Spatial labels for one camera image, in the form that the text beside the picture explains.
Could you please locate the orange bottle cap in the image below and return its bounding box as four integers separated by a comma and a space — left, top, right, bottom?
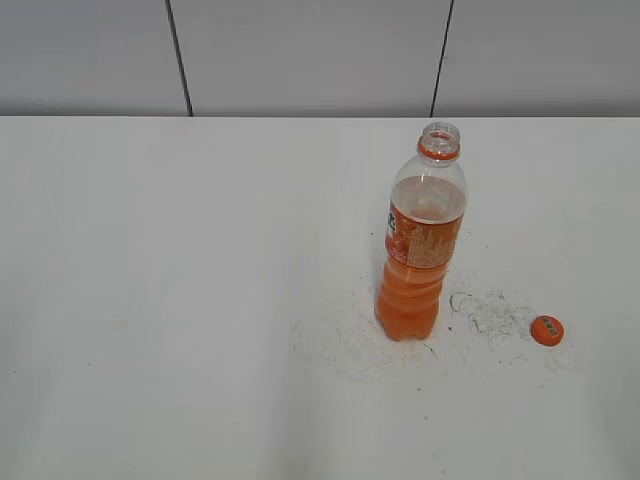
530, 315, 564, 347

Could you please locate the orange drink plastic bottle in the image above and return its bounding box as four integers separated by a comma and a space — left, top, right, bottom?
375, 122, 468, 341

